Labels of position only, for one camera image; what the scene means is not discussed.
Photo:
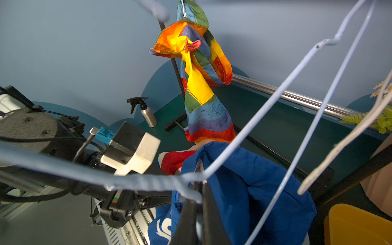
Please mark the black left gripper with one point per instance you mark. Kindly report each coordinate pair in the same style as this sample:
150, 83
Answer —
118, 207

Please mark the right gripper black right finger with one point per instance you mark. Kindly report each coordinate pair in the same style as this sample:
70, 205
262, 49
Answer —
213, 229

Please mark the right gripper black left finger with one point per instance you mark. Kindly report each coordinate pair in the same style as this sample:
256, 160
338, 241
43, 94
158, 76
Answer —
186, 231

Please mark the white hanger blue jacket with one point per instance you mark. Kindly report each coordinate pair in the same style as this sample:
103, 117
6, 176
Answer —
11, 154

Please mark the blue red white jacket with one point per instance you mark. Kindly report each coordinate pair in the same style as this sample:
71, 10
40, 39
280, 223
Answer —
242, 188

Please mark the white wire hanger pink jacket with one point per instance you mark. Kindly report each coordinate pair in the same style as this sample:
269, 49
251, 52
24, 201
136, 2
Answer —
307, 183

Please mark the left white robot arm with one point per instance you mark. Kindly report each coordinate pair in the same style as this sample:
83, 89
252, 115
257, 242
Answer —
34, 130

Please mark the white hanger rainbow jacket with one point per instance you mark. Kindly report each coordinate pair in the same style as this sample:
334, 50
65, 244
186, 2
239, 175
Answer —
183, 9

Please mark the white plastic laundry basket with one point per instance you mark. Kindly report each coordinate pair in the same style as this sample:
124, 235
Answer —
134, 232

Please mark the black clothes rack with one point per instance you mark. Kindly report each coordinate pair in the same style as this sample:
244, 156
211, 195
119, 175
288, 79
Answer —
376, 163

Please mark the yellow plastic tray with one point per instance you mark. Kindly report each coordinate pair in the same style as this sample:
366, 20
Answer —
348, 225

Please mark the rainbow striped jacket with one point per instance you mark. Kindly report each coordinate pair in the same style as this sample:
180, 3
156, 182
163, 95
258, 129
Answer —
201, 71

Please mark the beige faceted flower pot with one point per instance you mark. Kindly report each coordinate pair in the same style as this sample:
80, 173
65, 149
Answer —
378, 189

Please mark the pink clothespin rainbow jacket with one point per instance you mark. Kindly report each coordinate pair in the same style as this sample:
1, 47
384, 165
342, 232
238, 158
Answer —
190, 47

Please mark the artificial white flowers plant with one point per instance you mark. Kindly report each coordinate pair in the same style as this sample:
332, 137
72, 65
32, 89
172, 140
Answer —
379, 117

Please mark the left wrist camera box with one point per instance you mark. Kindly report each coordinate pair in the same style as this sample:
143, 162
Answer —
129, 150

